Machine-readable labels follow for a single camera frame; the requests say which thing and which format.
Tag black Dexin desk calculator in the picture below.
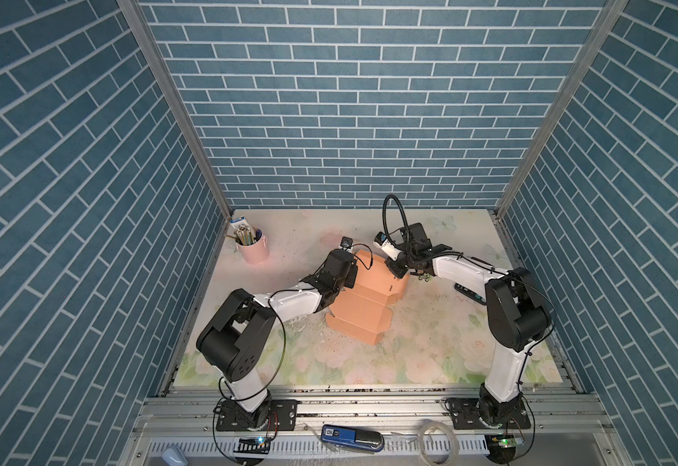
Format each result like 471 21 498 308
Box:
455 283 486 305

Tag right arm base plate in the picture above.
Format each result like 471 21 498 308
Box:
443 396 531 430

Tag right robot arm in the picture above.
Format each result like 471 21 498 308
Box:
374 223 552 416

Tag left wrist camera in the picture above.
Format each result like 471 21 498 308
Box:
340 237 354 250

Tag blue handheld device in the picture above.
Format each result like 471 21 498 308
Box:
320 424 385 454

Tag light blue object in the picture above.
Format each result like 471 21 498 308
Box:
162 445 189 466

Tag controller board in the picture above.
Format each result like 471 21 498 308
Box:
485 435 518 465
232 437 272 465

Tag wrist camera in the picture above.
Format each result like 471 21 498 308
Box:
373 231 401 260
340 237 354 250

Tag right controller board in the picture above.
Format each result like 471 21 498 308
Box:
485 435 518 465

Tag pink pen holder cup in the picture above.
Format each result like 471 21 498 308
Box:
236 229 270 265

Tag coiled white cable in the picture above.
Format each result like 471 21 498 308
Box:
417 418 459 466

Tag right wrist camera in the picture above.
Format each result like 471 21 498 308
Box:
373 231 401 260

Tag left controller board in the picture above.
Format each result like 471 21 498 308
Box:
232 437 272 465

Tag pink paper box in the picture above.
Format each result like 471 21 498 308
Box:
325 250 409 345

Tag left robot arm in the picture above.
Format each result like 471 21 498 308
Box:
195 246 358 415

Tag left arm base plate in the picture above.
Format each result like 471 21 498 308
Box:
216 397 298 432

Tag pens in cup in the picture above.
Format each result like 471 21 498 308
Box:
229 217 259 247

